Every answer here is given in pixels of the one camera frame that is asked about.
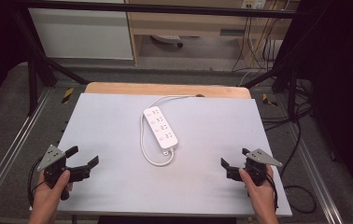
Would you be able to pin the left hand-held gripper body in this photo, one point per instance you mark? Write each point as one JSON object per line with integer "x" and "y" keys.
{"x": 51, "y": 157}

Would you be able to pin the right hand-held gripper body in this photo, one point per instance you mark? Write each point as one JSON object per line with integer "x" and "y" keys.
{"x": 260, "y": 157}

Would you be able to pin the person's right hand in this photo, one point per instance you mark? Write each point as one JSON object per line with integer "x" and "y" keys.
{"x": 263, "y": 197}

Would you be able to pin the person's left hand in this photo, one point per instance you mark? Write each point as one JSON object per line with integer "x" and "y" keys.
{"x": 45, "y": 199}

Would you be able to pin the yellow black floor tape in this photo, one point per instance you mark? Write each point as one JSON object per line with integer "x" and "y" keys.
{"x": 67, "y": 95}
{"x": 269, "y": 100}

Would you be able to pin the white power strip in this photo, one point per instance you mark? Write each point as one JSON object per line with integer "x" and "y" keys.
{"x": 160, "y": 127}

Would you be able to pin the white cabinet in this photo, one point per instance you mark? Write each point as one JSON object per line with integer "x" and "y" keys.
{"x": 81, "y": 34}

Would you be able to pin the white chair base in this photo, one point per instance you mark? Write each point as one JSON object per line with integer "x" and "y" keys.
{"x": 168, "y": 39}

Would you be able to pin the wooden desk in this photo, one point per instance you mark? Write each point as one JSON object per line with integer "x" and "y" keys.
{"x": 177, "y": 26}

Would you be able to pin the aluminium floor rail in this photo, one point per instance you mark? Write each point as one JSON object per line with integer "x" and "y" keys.
{"x": 317, "y": 174}
{"x": 16, "y": 140}

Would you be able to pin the white wall socket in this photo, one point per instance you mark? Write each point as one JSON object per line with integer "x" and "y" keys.
{"x": 254, "y": 3}

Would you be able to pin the black metal frame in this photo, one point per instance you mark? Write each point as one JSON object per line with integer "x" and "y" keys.
{"x": 152, "y": 8}

